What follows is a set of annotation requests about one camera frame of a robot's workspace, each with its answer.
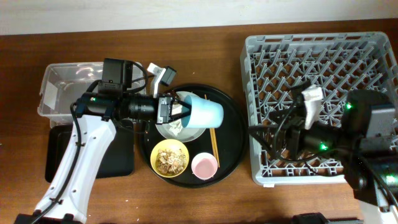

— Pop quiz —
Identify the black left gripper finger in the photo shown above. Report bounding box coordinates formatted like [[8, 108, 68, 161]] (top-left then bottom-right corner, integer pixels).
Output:
[[171, 97, 191, 110], [169, 110, 191, 122]]

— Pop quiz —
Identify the light blue cup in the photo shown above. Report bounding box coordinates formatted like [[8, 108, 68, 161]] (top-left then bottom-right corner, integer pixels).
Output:
[[181, 95, 224, 128]]

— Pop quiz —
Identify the pink cup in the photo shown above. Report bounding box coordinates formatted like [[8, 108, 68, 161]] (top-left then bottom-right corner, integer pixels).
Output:
[[191, 152, 218, 180]]

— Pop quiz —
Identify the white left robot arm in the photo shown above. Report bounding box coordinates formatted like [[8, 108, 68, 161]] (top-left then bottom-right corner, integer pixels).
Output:
[[15, 58, 191, 223]]

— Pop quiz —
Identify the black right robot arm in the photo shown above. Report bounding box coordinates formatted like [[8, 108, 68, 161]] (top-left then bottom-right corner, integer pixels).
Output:
[[271, 90, 397, 223]]

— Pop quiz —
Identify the grey dishwasher rack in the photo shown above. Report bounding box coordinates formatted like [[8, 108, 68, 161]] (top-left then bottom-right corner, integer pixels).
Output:
[[241, 32, 397, 186]]

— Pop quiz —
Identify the crumpled white napkin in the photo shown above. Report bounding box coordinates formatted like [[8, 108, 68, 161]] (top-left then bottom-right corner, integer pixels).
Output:
[[169, 105, 182, 136]]

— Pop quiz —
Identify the grey plate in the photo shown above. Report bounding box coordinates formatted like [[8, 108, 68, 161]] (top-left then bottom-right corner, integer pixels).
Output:
[[155, 91, 206, 142]]

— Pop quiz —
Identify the wooden chopstick right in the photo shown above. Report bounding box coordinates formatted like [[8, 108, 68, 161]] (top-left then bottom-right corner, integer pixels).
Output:
[[212, 128, 220, 167]]

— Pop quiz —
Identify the yellow bowl with scraps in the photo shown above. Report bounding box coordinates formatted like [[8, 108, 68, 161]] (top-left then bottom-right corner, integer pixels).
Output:
[[150, 139, 190, 178]]

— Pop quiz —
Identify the round black serving tray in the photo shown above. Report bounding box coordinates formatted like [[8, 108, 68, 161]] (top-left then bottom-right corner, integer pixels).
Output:
[[137, 84, 248, 189]]

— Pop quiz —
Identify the black rectangular tray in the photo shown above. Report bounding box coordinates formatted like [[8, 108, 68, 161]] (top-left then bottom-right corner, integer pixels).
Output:
[[45, 119, 134, 183]]

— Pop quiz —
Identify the black object bottom edge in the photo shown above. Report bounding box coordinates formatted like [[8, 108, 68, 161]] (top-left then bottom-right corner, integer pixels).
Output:
[[291, 212, 364, 224]]

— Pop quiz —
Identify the clear plastic bin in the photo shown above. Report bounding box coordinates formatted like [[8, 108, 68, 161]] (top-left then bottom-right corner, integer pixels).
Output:
[[37, 58, 148, 127]]

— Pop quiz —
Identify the white label on bin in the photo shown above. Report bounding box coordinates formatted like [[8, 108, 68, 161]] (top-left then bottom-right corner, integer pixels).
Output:
[[43, 82, 58, 110]]

